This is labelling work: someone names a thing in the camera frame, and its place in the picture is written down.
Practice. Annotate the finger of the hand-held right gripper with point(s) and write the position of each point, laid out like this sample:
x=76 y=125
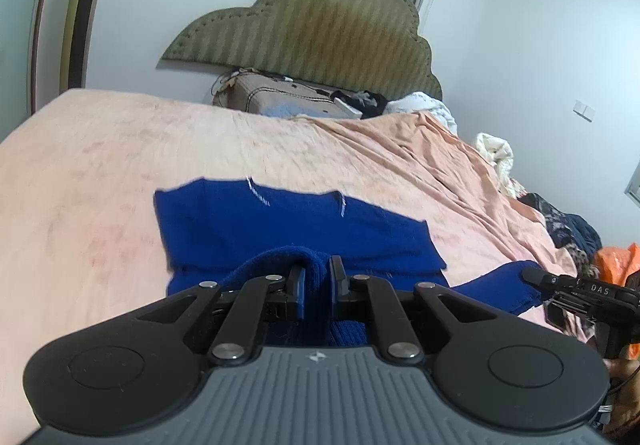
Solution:
x=537 y=276

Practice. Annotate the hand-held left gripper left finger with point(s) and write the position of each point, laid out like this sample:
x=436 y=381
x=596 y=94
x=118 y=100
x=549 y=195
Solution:
x=299 y=292

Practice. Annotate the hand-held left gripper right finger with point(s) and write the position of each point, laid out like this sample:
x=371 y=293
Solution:
x=336 y=286

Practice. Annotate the blue beaded sweater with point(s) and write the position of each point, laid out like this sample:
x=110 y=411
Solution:
x=225 y=220

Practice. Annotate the dark clothes pile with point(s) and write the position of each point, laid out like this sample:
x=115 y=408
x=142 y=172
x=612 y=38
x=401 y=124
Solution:
x=570 y=230

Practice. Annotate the dark clothes on pillow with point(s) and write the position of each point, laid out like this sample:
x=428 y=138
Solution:
x=365 y=102

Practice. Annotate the orange plastic bag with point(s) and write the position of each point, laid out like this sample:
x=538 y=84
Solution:
x=620 y=265

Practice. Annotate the cream puffy jacket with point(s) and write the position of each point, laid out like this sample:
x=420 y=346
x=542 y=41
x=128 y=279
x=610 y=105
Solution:
x=495 y=155

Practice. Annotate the peach wrinkled bedsheet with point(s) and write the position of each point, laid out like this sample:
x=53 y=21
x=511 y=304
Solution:
x=425 y=165

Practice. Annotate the brown patterned pillow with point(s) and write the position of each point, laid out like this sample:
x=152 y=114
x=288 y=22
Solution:
x=280 y=100

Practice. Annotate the white printed quilt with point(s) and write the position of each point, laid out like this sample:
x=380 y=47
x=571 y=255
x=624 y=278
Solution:
x=425 y=107

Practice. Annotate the pink fleece blanket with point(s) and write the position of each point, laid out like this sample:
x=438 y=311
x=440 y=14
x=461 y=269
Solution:
x=100 y=165

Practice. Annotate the olive padded headboard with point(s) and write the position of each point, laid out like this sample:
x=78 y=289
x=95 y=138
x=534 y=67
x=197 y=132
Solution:
x=310 y=30

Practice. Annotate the gold tower air conditioner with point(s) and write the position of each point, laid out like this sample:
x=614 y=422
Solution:
x=82 y=15

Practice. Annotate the side window frame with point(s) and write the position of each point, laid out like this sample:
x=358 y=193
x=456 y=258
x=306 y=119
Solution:
x=634 y=187

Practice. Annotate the white double wall switch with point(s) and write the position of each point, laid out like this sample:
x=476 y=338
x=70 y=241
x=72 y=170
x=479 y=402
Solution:
x=584 y=110

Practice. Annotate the glass door with copper frame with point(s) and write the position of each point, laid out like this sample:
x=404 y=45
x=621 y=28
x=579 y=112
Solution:
x=20 y=35

